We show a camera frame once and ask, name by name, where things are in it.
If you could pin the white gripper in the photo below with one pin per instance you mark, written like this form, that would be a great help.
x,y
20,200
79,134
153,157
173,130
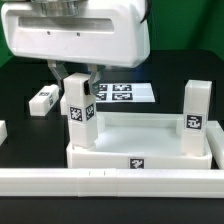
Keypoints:
x,y
103,32

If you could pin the white block left edge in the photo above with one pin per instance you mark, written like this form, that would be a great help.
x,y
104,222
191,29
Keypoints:
x,y
3,131

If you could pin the long white front barrier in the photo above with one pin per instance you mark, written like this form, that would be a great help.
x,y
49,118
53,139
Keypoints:
x,y
112,182

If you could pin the white desk top panel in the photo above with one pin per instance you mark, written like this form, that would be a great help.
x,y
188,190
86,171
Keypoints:
x,y
137,141

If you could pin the fiducial marker sheet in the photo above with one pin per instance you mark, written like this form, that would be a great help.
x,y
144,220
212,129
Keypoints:
x,y
125,92

